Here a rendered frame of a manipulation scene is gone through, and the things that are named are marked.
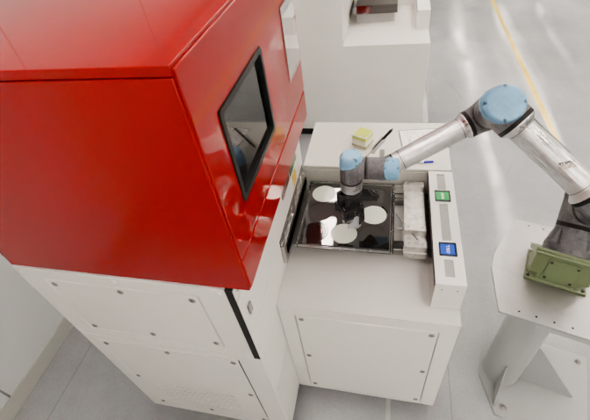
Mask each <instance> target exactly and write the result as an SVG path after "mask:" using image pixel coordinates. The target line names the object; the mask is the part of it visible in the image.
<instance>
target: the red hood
mask: <svg viewBox="0 0 590 420"><path fill-rule="evenodd" d="M306 115H307V113H306V99H305V92H304V84H303V76H302V68H301V60H300V52H299V38H298V31H297V23H296V15H295V8H294V0H0V254H1V255H2V256H3V257H5V258H6V259H7V260H8V261H9V262H10V263H11V264H15V265H23V266H31V267H39V268H47V269H55V270H64V271H72V272H87V273H96V274H104V275H112V276H120V277H128V278H136V279H152V280H160V281H168V282H176V283H184V284H192V285H200V286H215V287H223V288H232V289H240V290H248V291H249V290H250V288H251V287H252V285H253V282H254V279H255V275H256V272H257V269H258V266H259V264H260V261H261V257H262V254H263V250H264V247H265V244H266V242H267V239H268V235H269V232H270V228H271V225H272V222H273V220H274V217H275V214H276V210H277V206H278V203H279V200H280V198H281V195H282V192H283V189H284V184H285V181H286V179H287V176H288V173H289V170H290V167H291V162H292V159H293V157H294V154H295V151H296V148H297V146H298V142H299V137H300V135H301V132H302V129H303V126H304V124H305V120H306Z"/></svg>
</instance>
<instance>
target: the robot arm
mask: <svg viewBox="0 0 590 420"><path fill-rule="evenodd" d="M491 130H493V131H494V132H495V133H496V134H497V135H498V136H499V137H500V138H508V139H510V140H511V141H512V142H513V143H514V144H515V145H516V146H518V147H519V148H520V149H521V150H522V151H523V152H524V153H525V154H526V155H527V156H528V157H529V158H530V159H531V160H532V161H533V162H535V163H536V164H537V165H538V166H539V167H540V168H541V169H542V170H543V171H544V172H545V173H546V174H547V175H548V176H549V177H551V178H552V179H553V180H554V181H555V182H556V183H557V184H558V185H559V186H560V187H561V188H562V189H563V190H564V191H565V194H564V199H563V202H562V205H561V207H560V210H559V214H558V218H557V221H556V224H555V227H554V228H553V229H552V231H551V232H550V233H549V234H548V235H547V237H546V238H545V239H544V241H543V245H542V247H544V248H546V249H549V250H554V251H556V252H560V253H563V254H566V255H569V256H573V257H578V258H582V259H585V260H589V261H590V169H589V168H587V167H586V166H585V164H583V163H582V162H581V161H580V160H579V159H578V157H576V156H575V155H574V154H573V153H572V152H571V151H570V150H569V149H568V148H567V147H566V146H565V145H563V144H562V143H561V142H560V141H559V140H558V139H557V138H556V137H555V136H554V135H553V134H551V133H550V132H549V131H548V130H547V129H546V128H545V127H544V126H543V125H542V124H541V123H540V122H538V121H537V120H536V119H535V110H534V109H533V108H532V107H531V106H530V105H529V104H528V102H527V97H526V95H525V93H524V92H523V90H521V89H520V88H519V87H517V86H515V85H512V84H500V85H497V86H494V87H492V88H491V89H489V90H488V91H486V92H485V93H484V94H483V95H482V97H480V98H479V99H478V100H477V101H476V102H475V103H474V104H472V105H471V106H470V107H468V108H467V109H466V110H464V111H462V112H460V113H459V114H458V115H457V117H456V118H455V119H454V120H452V121H450V122H448V123H446V124H445V125H443V126H441V127H438V128H437V129H435V130H434V131H432V132H430V133H428V134H425V135H423V136H422V137H421V138H419V139H417V140H415V141H412V142H411V143H409V144H407V145H406V146H404V147H402V148H400V149H398V150H396V151H394V152H392V153H391V154H389V155H387V156H385V157H365V156H362V153H361V152H360V151H359V150H355V149H354V148H350V149H346V150H344V151H343V152H342V153H341V154H340V163H339V168H340V182H341V190H340V191H338V192H336V198H337V200H336V201H335V211H339V212H340V213H341V215H342V222H343V223H345V222H351V223H350V224H349V225H348V226H347V228H355V229H357V228H359V227H360V226H361V225H362V224H363V222H364V207H363V203H362V201H377V200H378V198H379V195H378V193H377V192H376V191H375V190H374V189H362V188H363V179H367V180H379V181H385V180H387V181H391V180H398V179H399V173H400V172H401V171H403V170H405V169H407V168H409V167H411V166H413V165H415V164H417V163H419V162H420V161H422V160H424V159H426V158H428V157H430V156H432V155H434V154H436V153H438V152H440V151H442V150H444V149H446V148H447V147H449V146H451V145H453V144H455V143H457V142H459V141H461V140H463V139H465V138H467V137H468V138H473V137H475V136H477V135H479V134H482V133H485V132H487V131H491ZM336 204H337V206H338V208H336Z"/></svg>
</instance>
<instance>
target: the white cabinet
mask: <svg viewBox="0 0 590 420"><path fill-rule="evenodd" d="M277 309H278V313H279V315H280V319H281V322H282V324H283V328H284V333H285V336H286V339H287V343H288V345H289V349H290V352H291V357H292V360H293V364H294V366H295V370H296V373H297V376H298V379H299V384H302V385H307V386H313V387H323V388H328V389H334V390H340V391H345V392H350V393H356V394H361V395H372V396H377V397H383V398H388V399H393V400H399V401H405V402H415V403H420V404H426V405H431V406H433V405H434V402H435V398H436V395H437V392H438V390H439V387H440V385H441V382H442V379H443V375H444V373H445V370H446V367H447V364H448V363H449V360H450V355H451V353H452V350H453V348H454V345H455V342H456V340H457V336H458V333H459V330H460V328H461V327H454V326H447V325H439V324H432V323H424V322H409V321H402V320H394V319H387V318H379V317H371V316H364V315H350V314H342V313H335V312H327V311H319V310H311V309H304V308H290V307H282V306H277Z"/></svg>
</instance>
